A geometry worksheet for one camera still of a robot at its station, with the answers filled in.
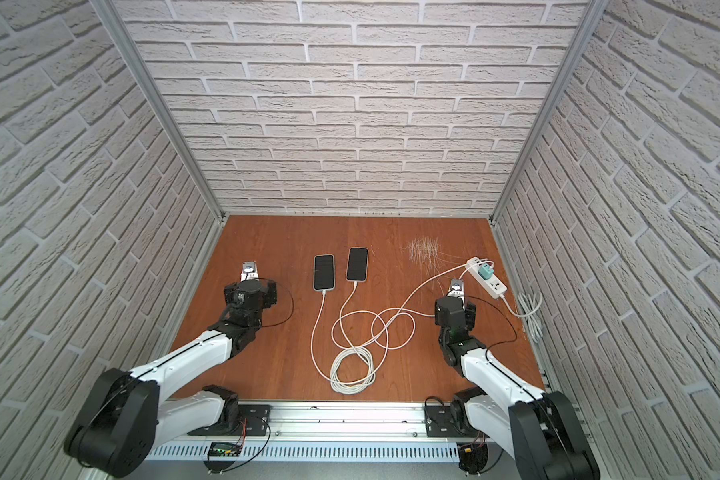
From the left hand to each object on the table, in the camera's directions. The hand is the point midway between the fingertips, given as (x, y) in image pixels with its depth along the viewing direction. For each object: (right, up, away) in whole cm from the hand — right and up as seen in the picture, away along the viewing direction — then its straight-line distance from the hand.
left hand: (248, 275), depth 87 cm
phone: (+20, -1, +14) cm, 25 cm away
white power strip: (+78, -4, +10) cm, 78 cm away
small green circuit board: (0, -42, -15) cm, 44 cm away
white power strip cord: (+90, -12, +10) cm, 91 cm away
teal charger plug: (+74, +1, +8) cm, 75 cm away
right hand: (+61, -7, +1) cm, 61 cm away
